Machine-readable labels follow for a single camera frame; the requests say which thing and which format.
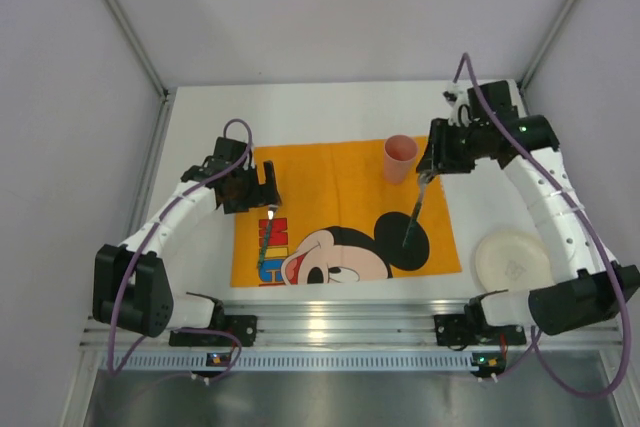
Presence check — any green handled fork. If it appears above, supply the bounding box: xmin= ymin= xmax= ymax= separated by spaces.
xmin=257 ymin=204 xmax=279 ymax=269

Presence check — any green handled spoon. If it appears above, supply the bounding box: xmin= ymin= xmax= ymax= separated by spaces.
xmin=402 ymin=172 xmax=433 ymax=248

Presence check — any pink plastic cup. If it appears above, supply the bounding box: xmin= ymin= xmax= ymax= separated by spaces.
xmin=383 ymin=135 xmax=418 ymax=185

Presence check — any orange cartoon mouse placemat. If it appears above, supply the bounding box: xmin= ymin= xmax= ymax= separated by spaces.
xmin=230 ymin=139 xmax=462 ymax=288

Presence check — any cream round plate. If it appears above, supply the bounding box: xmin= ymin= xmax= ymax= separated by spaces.
xmin=474 ymin=229 xmax=554 ymax=292

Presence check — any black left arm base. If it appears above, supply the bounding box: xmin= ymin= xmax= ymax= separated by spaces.
xmin=169 ymin=315 xmax=258 ymax=347

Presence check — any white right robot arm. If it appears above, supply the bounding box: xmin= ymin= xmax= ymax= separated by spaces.
xmin=416 ymin=80 xmax=639 ymax=335

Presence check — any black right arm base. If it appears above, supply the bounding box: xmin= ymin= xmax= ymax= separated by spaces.
xmin=433 ymin=298 xmax=526 ymax=351

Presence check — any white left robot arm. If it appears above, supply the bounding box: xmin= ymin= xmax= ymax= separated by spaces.
xmin=92 ymin=161 xmax=281 ymax=337

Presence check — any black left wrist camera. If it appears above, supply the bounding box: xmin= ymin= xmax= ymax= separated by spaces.
xmin=213 ymin=137 xmax=248 ymax=164

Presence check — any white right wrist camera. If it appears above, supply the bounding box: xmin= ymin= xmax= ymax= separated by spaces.
xmin=443 ymin=82 xmax=471 ymax=127

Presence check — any left aluminium corner post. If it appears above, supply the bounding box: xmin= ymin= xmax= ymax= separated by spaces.
xmin=69 ymin=0 xmax=171 ymax=98

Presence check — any aluminium corner post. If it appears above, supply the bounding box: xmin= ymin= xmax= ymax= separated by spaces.
xmin=69 ymin=0 xmax=171 ymax=98
xmin=517 ymin=0 xmax=581 ymax=92

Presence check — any aluminium mounting rail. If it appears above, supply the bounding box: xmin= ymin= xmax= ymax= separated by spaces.
xmin=80 ymin=300 xmax=622 ymax=350

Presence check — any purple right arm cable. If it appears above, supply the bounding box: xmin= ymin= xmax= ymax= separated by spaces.
xmin=452 ymin=52 xmax=632 ymax=398

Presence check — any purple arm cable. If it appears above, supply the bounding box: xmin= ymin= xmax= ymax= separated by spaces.
xmin=452 ymin=52 xmax=632 ymax=398
xmin=106 ymin=118 xmax=253 ymax=384

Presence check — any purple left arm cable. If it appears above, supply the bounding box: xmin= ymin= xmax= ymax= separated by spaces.
xmin=106 ymin=118 xmax=253 ymax=384

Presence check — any perforated metal cable tray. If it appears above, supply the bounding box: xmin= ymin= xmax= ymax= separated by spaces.
xmin=124 ymin=349 xmax=505 ymax=372

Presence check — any right aluminium corner post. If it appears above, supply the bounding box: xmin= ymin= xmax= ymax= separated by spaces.
xmin=517 ymin=0 xmax=581 ymax=92

